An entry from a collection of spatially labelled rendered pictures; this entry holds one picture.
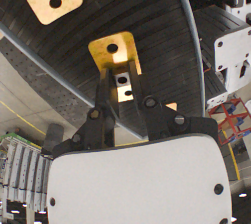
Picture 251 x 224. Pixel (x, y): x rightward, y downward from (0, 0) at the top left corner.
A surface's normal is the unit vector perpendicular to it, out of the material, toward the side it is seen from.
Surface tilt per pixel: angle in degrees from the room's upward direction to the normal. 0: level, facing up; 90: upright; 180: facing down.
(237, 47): 0
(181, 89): 0
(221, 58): 0
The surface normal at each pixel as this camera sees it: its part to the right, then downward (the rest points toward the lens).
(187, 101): 0.07, 0.78
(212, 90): -0.50, -0.50
